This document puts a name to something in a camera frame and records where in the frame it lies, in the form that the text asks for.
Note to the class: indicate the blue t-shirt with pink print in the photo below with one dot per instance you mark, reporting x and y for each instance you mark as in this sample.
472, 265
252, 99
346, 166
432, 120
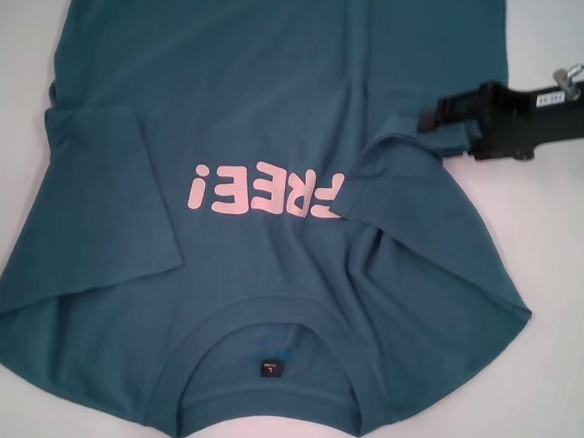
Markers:
243, 276

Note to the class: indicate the silver right connector plug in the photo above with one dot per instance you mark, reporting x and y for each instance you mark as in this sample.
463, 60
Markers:
570, 78

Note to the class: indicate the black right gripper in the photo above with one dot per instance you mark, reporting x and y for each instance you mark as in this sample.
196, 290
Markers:
530, 115

